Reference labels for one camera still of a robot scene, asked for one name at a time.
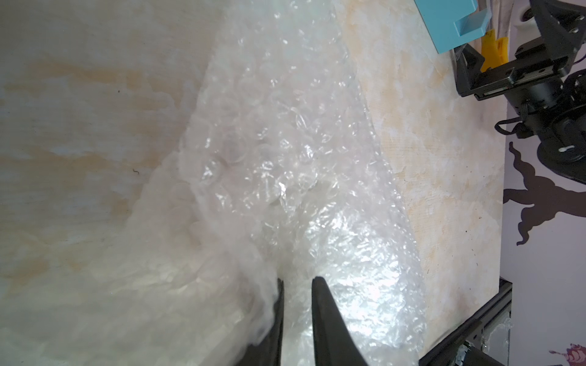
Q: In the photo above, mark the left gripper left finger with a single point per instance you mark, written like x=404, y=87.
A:
x=268, y=352

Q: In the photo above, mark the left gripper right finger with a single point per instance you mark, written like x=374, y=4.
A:
x=333, y=345

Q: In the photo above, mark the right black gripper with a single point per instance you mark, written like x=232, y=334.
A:
x=552, y=54

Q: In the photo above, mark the teal tape dispenser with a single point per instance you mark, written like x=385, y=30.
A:
x=452, y=23

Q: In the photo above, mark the clear bubble wrap sheet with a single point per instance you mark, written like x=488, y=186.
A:
x=164, y=163

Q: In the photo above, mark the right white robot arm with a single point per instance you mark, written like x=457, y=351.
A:
x=547, y=96

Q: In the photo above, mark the yellow metal kitchen tongs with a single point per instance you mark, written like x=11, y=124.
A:
x=495, y=51

